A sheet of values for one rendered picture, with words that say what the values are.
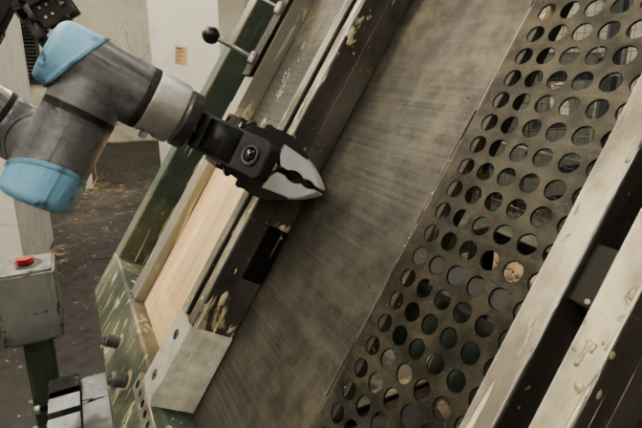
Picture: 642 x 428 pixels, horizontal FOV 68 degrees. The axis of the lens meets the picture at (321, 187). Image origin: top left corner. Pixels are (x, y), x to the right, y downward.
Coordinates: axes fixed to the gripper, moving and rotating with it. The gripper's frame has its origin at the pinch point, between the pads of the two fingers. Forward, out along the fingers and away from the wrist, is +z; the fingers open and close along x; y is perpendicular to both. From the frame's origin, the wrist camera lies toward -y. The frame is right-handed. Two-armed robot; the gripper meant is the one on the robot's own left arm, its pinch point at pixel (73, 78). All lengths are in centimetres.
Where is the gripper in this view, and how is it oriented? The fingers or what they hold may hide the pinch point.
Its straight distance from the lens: 96.5
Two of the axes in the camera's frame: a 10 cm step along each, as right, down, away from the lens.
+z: 4.4, 8.1, 3.8
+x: -3.2, -2.5, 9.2
